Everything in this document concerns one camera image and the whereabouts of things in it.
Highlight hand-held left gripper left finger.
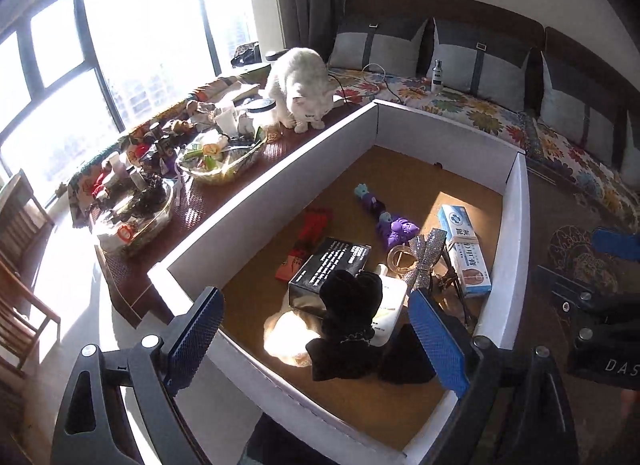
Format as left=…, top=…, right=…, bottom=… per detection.
left=50, top=286, right=226, bottom=465

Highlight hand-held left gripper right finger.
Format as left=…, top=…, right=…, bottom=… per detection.
left=407, top=289, right=581, bottom=465

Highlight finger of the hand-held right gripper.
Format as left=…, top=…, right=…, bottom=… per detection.
left=592, top=226, right=640, bottom=261
left=535, top=265, right=608, bottom=326

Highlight black frame glasses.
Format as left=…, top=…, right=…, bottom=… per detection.
left=430, top=265, right=476, bottom=331

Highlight white lotion bottle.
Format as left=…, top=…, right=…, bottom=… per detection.
left=370, top=265, right=408, bottom=346

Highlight silver glitter bow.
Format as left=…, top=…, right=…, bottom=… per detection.
left=387, top=228, right=448, bottom=288

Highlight cream knitted glove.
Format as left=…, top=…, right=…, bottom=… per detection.
left=262, top=295, right=326, bottom=368

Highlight black velvet hair accessory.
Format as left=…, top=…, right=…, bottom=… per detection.
left=320, top=270, right=385, bottom=338

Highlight blue white toothpaste box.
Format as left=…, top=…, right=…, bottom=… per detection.
left=437, top=204, right=493, bottom=299

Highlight purple doll toy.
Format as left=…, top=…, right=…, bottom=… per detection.
left=354, top=184, right=419, bottom=252

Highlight black printed box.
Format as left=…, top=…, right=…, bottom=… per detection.
left=287, top=236, right=373, bottom=318

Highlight red snack packet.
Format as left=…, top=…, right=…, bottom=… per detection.
left=275, top=208, right=333, bottom=281

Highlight white cardboard box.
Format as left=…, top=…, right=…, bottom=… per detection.
left=147, top=99, right=531, bottom=465

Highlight brown patterned desktop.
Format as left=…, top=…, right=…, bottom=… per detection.
left=517, top=165, right=640, bottom=465

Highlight grey cushion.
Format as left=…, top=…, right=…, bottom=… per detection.
left=327, top=12, right=431, bottom=77
left=539, top=50, right=632, bottom=166
left=620, top=110, right=640, bottom=173
left=431, top=18, right=533, bottom=112

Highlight clear glass bowl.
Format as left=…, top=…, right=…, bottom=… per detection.
left=95, top=180, right=176, bottom=258
left=177, top=130, right=266, bottom=186

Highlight brown side table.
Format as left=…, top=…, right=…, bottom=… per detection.
left=92, top=70, right=368, bottom=328

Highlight floral sofa blanket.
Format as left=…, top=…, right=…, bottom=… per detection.
left=327, top=65, right=640, bottom=226

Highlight cluster of small figurines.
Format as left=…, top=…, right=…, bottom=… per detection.
left=90, top=115, right=196, bottom=196

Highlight wooden chair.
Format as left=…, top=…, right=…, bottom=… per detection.
left=0, top=170, right=62, bottom=381

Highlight white cup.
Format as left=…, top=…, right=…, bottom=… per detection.
left=215, top=108, right=240, bottom=136

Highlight white jar black lid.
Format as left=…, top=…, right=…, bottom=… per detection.
left=244, top=98, right=278, bottom=130

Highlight white cat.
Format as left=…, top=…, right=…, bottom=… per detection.
left=259, top=46, right=337, bottom=135

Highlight brown sofa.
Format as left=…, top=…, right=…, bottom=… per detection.
left=325, top=0, right=640, bottom=226

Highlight large window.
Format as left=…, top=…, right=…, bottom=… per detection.
left=0, top=0, right=261, bottom=206

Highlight black cable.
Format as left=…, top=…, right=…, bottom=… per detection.
left=327, top=72, right=366, bottom=108

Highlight white cable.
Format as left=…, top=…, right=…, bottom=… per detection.
left=362, top=62, right=402, bottom=96

